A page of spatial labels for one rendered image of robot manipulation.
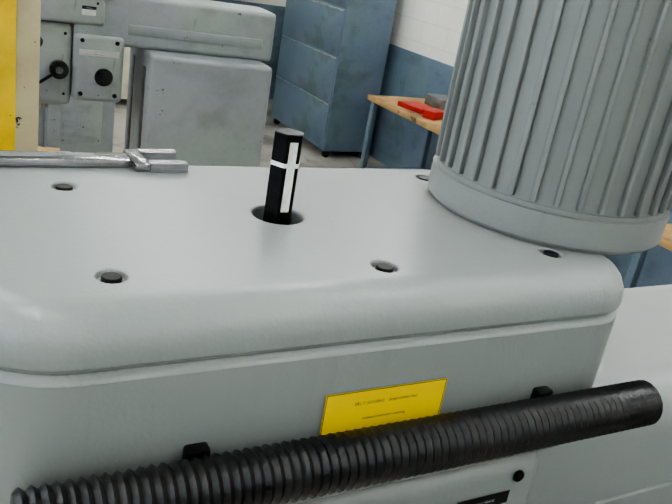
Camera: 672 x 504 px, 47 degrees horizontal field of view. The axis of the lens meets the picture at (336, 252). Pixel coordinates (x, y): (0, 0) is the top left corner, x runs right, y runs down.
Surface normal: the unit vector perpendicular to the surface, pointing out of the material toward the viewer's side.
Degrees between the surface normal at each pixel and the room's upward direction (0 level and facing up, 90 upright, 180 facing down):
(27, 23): 90
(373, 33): 90
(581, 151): 90
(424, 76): 90
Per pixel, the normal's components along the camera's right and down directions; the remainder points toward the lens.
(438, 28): -0.88, 0.04
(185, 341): 0.47, 0.25
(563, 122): -0.34, 0.30
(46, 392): 0.18, 0.40
